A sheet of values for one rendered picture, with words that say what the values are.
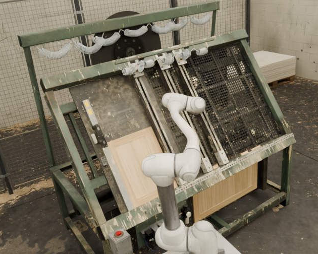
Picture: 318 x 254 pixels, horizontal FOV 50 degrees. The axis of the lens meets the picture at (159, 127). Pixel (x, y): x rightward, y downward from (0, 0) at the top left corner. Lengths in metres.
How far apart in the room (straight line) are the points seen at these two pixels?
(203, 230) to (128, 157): 0.93
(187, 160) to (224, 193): 1.83
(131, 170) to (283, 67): 5.74
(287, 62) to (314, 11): 1.15
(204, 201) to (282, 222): 0.94
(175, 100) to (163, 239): 0.89
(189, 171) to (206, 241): 0.59
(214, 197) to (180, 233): 1.37
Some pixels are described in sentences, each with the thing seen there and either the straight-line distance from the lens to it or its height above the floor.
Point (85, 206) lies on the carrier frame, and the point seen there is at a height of 0.79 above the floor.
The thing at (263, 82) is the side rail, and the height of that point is 1.39.
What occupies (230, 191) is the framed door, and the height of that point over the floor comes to 0.40.
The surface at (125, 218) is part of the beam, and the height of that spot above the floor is 0.88.
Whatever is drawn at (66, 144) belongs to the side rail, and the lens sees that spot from 2.66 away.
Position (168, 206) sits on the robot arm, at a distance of 2.06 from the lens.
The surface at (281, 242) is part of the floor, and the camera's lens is 3.75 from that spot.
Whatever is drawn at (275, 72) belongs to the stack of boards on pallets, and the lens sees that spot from 7.82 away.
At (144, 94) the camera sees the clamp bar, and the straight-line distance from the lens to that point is 2.97.
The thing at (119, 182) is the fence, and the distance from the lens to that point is 2.70.
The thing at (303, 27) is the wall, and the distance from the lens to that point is 8.37.
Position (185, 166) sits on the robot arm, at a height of 1.60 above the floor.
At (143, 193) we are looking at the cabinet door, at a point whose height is 0.95.
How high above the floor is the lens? 2.55
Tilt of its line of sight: 24 degrees down
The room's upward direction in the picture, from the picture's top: 6 degrees counter-clockwise
